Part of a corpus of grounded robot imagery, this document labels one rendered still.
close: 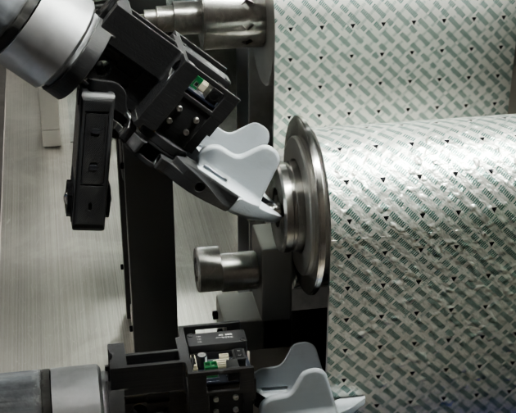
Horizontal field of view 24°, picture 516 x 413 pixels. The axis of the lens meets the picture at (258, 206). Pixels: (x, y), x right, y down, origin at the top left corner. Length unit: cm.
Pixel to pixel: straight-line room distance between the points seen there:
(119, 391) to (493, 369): 32
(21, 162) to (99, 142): 106
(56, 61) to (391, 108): 42
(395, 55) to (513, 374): 32
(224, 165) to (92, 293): 68
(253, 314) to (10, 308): 56
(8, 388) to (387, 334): 31
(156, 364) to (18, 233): 80
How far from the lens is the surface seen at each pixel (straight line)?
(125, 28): 86
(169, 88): 86
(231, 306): 106
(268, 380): 101
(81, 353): 144
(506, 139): 98
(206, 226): 170
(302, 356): 100
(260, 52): 120
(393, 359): 100
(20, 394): 95
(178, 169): 88
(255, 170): 91
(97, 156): 89
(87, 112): 88
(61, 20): 85
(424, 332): 100
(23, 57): 85
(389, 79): 115
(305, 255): 96
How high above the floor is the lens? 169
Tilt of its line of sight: 27 degrees down
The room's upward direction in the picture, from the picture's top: straight up
